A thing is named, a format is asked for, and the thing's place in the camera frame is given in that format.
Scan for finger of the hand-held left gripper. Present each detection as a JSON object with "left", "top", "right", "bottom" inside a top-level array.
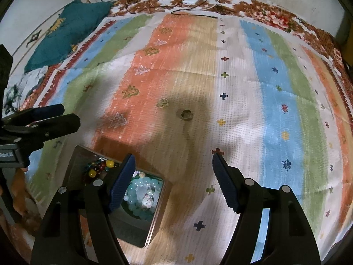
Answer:
[
  {"left": 0, "top": 104, "right": 66, "bottom": 127},
  {"left": 3, "top": 113, "right": 81, "bottom": 155}
]

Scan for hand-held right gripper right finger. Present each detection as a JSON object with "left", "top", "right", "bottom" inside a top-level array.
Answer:
[{"left": 212, "top": 153, "right": 322, "bottom": 265}]

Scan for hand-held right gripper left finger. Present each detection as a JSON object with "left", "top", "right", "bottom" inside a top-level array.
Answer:
[{"left": 30, "top": 153, "right": 136, "bottom": 265}]

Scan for pale green bead bracelet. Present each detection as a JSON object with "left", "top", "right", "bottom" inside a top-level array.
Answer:
[{"left": 123, "top": 177, "right": 163, "bottom": 221}]

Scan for red bead bracelet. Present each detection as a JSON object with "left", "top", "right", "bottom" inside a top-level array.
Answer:
[{"left": 83, "top": 157, "right": 120, "bottom": 184}]

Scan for silver tin box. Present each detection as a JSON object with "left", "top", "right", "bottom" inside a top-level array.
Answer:
[{"left": 62, "top": 145, "right": 173, "bottom": 248}]

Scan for white crumpled cloth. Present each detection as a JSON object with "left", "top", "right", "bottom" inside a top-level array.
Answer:
[{"left": 4, "top": 66, "right": 51, "bottom": 116}]

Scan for striped colourful blanket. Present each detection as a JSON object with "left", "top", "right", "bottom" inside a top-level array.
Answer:
[{"left": 25, "top": 12, "right": 353, "bottom": 265}]

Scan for teal cloth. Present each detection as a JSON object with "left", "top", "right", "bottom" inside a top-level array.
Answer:
[{"left": 24, "top": 0, "right": 115, "bottom": 74}]

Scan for black cable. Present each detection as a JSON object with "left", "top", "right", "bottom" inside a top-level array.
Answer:
[{"left": 171, "top": 8, "right": 222, "bottom": 20}]

